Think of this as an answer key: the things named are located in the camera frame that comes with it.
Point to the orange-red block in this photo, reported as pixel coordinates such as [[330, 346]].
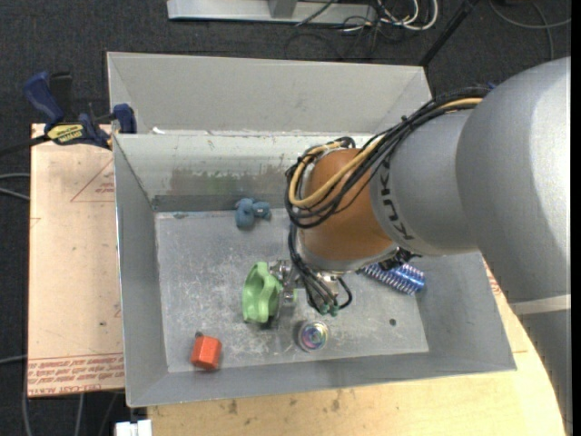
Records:
[[205, 351]]

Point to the brown cardboard board red print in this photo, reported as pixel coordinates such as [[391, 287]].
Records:
[[72, 261]]

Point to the blue ribbed coil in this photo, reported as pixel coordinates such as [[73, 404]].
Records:
[[399, 280]]

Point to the blue toy animal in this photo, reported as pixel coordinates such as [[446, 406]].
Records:
[[247, 214]]

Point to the grey metal bin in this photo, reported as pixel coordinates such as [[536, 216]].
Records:
[[218, 261]]

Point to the light green curved plastic object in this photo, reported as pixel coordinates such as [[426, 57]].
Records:
[[258, 295]]

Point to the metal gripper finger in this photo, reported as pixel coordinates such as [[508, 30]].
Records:
[[289, 296], [280, 269]]

